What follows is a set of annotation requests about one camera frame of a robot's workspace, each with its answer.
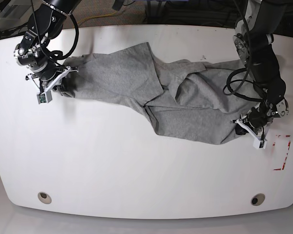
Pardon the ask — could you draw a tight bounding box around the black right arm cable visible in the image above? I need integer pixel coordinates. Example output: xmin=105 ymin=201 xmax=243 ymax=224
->
xmin=46 ymin=12 xmax=80 ymax=61

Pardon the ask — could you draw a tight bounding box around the left table cable grommet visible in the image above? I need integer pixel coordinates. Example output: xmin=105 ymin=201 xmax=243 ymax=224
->
xmin=38 ymin=192 xmax=52 ymax=204

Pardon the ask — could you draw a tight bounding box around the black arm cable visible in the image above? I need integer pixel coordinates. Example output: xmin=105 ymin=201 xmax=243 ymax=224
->
xmin=222 ymin=0 xmax=267 ymax=103
xmin=46 ymin=12 xmax=80 ymax=61

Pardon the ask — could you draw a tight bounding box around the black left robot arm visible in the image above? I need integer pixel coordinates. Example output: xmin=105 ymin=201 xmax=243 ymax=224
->
xmin=15 ymin=0 xmax=279 ymax=131

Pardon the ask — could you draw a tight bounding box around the grey T-shirt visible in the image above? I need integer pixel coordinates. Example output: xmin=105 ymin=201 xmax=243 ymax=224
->
xmin=61 ymin=43 xmax=254 ymax=145

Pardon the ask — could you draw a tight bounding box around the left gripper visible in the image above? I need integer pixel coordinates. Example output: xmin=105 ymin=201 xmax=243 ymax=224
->
xmin=235 ymin=108 xmax=271 ymax=136

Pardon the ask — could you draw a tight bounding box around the table cable grommet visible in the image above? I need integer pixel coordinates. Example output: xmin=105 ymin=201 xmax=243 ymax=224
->
xmin=38 ymin=192 xmax=52 ymax=204
xmin=251 ymin=194 xmax=266 ymax=206

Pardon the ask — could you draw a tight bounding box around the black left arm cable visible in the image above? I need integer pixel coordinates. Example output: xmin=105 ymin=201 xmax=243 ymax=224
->
xmin=222 ymin=0 xmax=267 ymax=103

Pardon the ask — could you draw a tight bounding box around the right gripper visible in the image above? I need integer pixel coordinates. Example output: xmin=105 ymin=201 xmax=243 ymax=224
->
xmin=39 ymin=68 xmax=65 ymax=94

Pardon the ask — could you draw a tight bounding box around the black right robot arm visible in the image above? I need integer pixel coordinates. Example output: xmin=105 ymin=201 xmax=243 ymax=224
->
xmin=41 ymin=34 xmax=287 ymax=124

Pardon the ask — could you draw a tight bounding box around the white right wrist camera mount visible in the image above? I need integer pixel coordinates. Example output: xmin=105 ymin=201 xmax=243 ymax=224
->
xmin=25 ymin=66 xmax=79 ymax=104

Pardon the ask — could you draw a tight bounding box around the red tape rectangle marking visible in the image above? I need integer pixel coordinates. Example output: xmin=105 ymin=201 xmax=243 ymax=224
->
xmin=272 ymin=135 xmax=291 ymax=171

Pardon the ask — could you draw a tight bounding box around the right table cable grommet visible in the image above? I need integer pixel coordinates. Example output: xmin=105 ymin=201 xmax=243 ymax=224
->
xmin=251 ymin=194 xmax=266 ymax=206

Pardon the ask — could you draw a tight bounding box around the yellow cable on floor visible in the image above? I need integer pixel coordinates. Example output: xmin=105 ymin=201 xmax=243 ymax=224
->
xmin=74 ymin=9 xmax=118 ymax=29

